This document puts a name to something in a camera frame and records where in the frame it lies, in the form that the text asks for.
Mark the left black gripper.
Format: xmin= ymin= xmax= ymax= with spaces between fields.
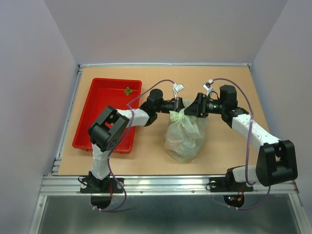
xmin=155 ymin=97 xmax=195 ymax=121

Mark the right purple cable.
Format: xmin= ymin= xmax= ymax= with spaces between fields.
xmin=209 ymin=78 xmax=271 ymax=211

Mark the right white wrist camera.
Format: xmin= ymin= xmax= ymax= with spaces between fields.
xmin=203 ymin=79 xmax=214 ymax=97

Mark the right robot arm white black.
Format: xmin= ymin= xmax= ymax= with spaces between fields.
xmin=182 ymin=85 xmax=298 ymax=192

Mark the red plastic tray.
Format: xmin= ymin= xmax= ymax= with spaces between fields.
xmin=72 ymin=78 xmax=142 ymax=153

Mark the small green fake leaf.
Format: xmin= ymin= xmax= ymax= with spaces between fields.
xmin=124 ymin=87 xmax=133 ymax=96

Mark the pale green plastic bag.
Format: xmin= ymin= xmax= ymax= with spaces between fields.
xmin=164 ymin=108 xmax=208 ymax=162

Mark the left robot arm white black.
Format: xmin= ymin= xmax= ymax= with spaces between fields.
xmin=81 ymin=89 xmax=184 ymax=192

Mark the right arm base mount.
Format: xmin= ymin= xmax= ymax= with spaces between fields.
xmin=205 ymin=177 xmax=254 ymax=194

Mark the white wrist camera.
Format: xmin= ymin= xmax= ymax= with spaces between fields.
xmin=173 ymin=83 xmax=184 ymax=98
xmin=203 ymin=79 xmax=214 ymax=97

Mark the aluminium rail frame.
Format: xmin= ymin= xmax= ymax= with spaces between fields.
xmin=29 ymin=64 xmax=311 ymax=234

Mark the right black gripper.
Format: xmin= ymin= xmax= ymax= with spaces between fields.
xmin=181 ymin=93 xmax=225 ymax=118

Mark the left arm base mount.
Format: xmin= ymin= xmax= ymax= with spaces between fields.
xmin=78 ymin=176 xmax=123 ymax=194

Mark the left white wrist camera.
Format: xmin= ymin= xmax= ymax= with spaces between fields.
xmin=173 ymin=83 xmax=184 ymax=98

